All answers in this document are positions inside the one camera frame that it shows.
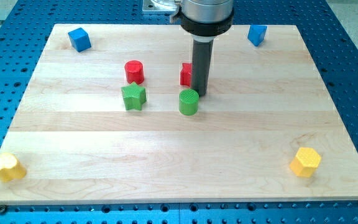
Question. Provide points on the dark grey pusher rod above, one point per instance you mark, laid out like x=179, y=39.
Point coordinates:
x=201, y=60

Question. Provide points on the green cylinder block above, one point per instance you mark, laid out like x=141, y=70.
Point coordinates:
x=188, y=102

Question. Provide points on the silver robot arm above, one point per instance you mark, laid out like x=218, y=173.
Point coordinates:
x=204, y=20

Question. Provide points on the red star block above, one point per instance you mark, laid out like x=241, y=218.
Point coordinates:
x=185, y=74

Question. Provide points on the green star block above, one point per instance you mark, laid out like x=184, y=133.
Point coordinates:
x=134, y=96

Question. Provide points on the blue wedge block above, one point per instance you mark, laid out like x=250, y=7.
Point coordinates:
x=256, y=34

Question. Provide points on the red cylinder block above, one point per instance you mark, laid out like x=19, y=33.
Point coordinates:
x=134, y=71

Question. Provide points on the blue cube block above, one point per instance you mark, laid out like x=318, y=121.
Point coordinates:
x=79, y=39

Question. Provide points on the yellow hexagon block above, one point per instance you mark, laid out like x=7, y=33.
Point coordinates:
x=305, y=162

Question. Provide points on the light wooden board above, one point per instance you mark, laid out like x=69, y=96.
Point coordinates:
x=79, y=144

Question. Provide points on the yellow heart block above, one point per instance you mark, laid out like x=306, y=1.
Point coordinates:
x=10, y=167

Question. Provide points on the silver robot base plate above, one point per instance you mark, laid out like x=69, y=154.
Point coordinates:
x=158, y=6

